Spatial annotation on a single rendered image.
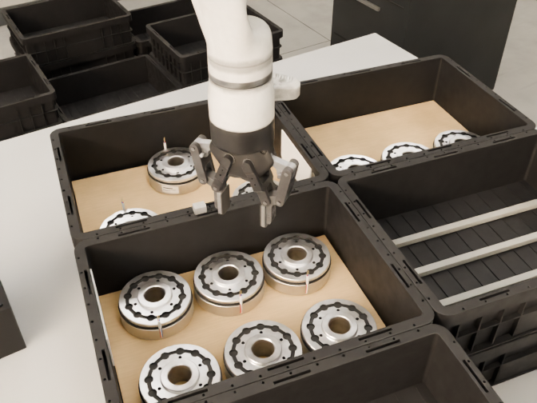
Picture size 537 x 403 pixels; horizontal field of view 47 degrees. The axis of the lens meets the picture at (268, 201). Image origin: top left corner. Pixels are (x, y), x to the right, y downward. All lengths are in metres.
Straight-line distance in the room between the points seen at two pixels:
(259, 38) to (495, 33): 2.24
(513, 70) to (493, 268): 2.50
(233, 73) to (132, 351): 0.42
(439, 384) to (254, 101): 0.41
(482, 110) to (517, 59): 2.32
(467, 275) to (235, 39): 0.55
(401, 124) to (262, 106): 0.66
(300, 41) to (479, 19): 1.16
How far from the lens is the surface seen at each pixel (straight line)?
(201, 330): 0.89
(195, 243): 0.93
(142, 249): 0.92
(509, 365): 1.01
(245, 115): 0.68
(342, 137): 1.25
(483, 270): 1.02
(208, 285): 0.90
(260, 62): 0.66
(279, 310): 0.91
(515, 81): 3.37
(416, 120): 1.33
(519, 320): 0.92
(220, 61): 0.66
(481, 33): 2.77
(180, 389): 0.79
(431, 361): 0.82
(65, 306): 1.14
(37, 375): 1.06
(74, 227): 0.92
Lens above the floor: 1.52
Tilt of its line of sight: 40 degrees down
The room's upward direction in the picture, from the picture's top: straight up
